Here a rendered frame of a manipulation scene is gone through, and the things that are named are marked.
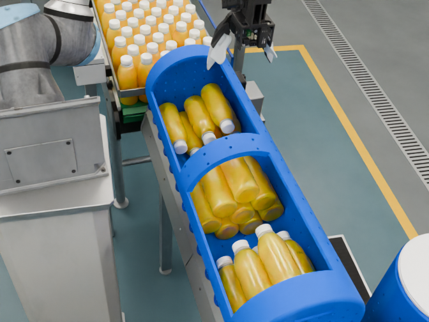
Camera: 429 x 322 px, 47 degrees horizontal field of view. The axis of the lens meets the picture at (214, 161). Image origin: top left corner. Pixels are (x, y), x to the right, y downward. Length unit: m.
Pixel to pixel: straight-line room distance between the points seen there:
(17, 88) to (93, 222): 0.37
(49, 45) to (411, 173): 2.40
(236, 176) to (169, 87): 0.48
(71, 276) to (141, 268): 1.00
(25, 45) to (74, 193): 0.34
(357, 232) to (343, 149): 0.62
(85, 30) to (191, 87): 0.48
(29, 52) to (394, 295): 1.02
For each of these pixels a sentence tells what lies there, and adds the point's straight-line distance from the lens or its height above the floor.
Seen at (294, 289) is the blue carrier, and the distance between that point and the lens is 0.97.
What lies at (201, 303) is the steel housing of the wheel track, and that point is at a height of 0.86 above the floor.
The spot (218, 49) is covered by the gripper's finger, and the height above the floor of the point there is 1.47.
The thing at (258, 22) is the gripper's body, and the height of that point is 1.56.
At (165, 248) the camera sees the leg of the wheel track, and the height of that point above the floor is 0.21.
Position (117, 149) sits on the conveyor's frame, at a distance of 2.32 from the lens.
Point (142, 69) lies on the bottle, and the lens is 1.73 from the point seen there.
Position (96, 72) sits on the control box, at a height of 1.05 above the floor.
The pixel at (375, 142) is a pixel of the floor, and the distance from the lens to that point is 3.24.
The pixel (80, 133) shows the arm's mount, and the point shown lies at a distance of 1.12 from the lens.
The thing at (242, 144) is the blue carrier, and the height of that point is 1.23.
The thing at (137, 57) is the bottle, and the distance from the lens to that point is 1.77.
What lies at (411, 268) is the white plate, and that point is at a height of 1.04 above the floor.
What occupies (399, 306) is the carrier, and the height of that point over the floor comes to 0.98.
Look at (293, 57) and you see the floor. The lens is 3.79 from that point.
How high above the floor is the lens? 2.05
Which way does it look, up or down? 46 degrees down
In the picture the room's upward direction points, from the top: 6 degrees clockwise
